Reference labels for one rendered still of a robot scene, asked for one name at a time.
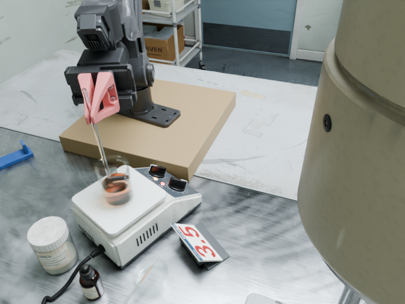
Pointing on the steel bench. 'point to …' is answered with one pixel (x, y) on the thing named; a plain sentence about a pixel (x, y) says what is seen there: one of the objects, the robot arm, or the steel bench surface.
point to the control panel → (166, 183)
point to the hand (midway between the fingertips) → (91, 117)
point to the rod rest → (15, 157)
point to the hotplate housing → (137, 229)
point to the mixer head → (360, 153)
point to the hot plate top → (137, 210)
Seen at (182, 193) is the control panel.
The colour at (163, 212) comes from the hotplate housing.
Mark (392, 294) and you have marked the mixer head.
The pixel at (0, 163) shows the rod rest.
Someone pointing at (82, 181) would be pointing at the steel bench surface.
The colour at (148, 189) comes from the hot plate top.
